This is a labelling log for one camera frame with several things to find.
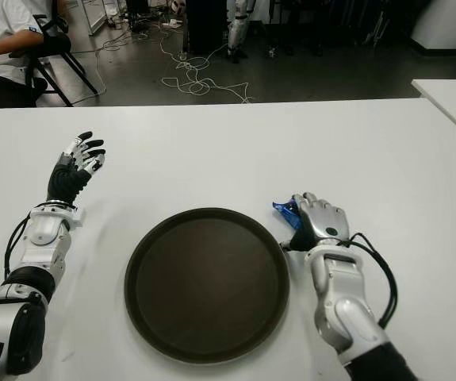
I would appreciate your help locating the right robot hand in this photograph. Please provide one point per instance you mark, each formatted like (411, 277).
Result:
(326, 224)

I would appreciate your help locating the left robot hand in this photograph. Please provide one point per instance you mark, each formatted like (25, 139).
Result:
(64, 182)

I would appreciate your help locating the blue Oreo packet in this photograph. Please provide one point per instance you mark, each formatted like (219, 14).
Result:
(289, 212)

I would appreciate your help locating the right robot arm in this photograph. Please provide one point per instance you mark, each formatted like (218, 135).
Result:
(338, 285)

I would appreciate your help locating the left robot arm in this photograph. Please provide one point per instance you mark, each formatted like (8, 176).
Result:
(43, 234)

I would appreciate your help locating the dark round tray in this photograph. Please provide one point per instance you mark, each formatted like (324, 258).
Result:
(208, 285)

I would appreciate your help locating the black folding chair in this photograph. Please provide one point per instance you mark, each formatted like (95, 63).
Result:
(57, 43)

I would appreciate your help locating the seated person in white shirt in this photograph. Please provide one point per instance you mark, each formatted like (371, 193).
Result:
(1, 35)

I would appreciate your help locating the white side table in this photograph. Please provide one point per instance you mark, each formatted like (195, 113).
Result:
(455, 101)

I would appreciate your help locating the white power strip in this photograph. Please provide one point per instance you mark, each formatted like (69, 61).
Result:
(172, 23)

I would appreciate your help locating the dark rolling chair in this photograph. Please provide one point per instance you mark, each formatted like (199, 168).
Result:
(291, 24)

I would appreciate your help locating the black cabinet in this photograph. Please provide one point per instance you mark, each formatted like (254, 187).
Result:
(208, 24)

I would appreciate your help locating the white humanoid robot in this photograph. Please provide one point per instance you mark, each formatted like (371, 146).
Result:
(237, 28)

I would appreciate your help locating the white curved cabinet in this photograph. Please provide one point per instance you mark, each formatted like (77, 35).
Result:
(445, 24)

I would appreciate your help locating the white frame panel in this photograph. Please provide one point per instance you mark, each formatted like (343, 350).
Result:
(97, 16)

